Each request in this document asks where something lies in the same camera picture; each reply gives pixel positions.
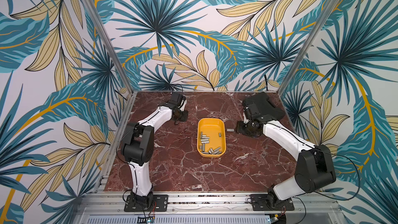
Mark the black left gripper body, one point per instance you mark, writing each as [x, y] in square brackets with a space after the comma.
[182, 116]

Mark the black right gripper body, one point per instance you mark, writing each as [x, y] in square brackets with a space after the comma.
[241, 126]

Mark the yellow plastic storage tray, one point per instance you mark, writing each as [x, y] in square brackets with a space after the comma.
[211, 127]

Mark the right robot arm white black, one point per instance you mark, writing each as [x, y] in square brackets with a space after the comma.
[314, 166]

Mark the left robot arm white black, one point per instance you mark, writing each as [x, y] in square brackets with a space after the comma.
[137, 146]

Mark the silver socket pile in tray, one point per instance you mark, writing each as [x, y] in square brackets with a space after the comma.
[208, 145]

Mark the black tool case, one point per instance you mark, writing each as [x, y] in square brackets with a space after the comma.
[259, 107]

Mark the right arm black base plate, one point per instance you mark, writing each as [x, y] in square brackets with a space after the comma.
[266, 202]

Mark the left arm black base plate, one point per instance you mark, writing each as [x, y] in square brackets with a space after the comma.
[157, 203]

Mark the aluminium front rail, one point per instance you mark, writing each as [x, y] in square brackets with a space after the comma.
[207, 208]

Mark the aluminium frame post right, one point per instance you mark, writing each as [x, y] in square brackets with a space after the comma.
[329, 7]

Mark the aluminium frame post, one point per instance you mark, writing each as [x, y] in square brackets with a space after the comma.
[329, 7]
[97, 22]

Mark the aluminium frame post left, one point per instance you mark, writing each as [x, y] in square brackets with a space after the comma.
[97, 22]

